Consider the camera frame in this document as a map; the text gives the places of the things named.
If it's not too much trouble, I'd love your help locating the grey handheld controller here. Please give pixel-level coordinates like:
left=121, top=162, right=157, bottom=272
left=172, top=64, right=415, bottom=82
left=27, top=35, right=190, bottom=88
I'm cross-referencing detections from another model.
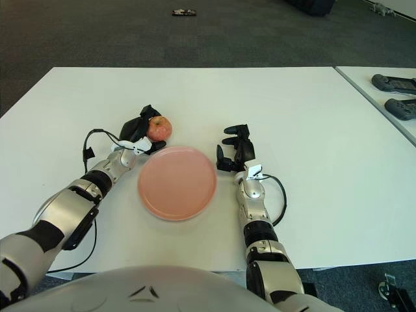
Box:
left=371, top=73, right=416, bottom=96
left=383, top=98, right=416, bottom=122

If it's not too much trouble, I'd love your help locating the red yellow apple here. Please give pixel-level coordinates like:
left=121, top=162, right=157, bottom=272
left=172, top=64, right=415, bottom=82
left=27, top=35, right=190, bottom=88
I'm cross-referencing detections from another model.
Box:
left=146, top=116, right=173, bottom=142

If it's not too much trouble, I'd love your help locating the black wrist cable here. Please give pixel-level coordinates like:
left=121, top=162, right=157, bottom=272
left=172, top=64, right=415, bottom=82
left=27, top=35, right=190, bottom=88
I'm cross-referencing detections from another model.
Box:
left=259, top=174, right=287, bottom=226
left=83, top=129, right=124, bottom=170

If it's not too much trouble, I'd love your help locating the black left elbow cable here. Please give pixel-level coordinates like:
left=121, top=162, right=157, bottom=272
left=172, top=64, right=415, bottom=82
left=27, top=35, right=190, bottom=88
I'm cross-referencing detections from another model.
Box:
left=48, top=219, right=98, bottom=273

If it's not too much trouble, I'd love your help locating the grey robot torso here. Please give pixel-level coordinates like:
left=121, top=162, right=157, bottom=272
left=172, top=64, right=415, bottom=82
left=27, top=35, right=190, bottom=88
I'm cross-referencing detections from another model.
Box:
left=0, top=265, right=342, bottom=312

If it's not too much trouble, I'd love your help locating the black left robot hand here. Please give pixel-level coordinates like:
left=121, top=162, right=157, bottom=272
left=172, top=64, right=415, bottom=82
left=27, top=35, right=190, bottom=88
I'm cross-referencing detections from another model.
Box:
left=118, top=104, right=167, bottom=153

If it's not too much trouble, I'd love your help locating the black stand with caster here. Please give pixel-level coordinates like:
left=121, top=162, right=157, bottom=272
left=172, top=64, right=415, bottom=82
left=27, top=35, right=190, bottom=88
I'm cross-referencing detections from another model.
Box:
left=378, top=272, right=416, bottom=312

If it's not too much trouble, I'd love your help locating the pink round plate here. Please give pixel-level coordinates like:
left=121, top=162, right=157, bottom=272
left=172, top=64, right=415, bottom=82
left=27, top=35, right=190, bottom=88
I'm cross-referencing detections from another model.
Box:
left=137, top=146, right=218, bottom=222

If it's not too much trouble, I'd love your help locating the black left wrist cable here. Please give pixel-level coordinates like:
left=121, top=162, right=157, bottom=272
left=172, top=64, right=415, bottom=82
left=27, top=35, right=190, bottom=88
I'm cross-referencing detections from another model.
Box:
left=83, top=129, right=124, bottom=170

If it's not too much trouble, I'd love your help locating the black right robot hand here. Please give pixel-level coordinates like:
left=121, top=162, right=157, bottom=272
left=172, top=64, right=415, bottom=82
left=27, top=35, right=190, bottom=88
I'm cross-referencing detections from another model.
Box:
left=216, top=123, right=256, bottom=172

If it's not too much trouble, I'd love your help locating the small grey floor toy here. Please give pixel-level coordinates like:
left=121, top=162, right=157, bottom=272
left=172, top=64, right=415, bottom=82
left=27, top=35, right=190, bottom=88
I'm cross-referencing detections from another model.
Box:
left=369, top=2, right=397, bottom=17

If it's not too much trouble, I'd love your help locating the dark bulky floor object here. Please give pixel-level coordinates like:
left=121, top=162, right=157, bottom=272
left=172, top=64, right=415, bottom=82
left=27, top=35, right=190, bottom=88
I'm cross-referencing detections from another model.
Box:
left=282, top=0, right=335, bottom=17

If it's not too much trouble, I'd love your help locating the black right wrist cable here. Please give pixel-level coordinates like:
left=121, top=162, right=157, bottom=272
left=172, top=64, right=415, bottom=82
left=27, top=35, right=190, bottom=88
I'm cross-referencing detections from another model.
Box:
left=259, top=174, right=287, bottom=226

